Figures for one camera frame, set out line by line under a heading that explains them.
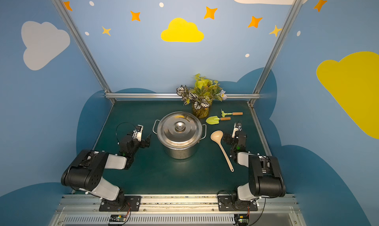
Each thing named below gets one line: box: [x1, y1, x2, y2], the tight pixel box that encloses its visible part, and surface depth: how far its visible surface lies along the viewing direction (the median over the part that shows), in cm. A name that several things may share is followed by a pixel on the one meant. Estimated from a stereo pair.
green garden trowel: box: [205, 115, 231, 125], surface depth 112 cm
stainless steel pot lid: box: [156, 111, 203, 149], surface depth 84 cm
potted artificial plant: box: [176, 73, 228, 119], surface depth 99 cm
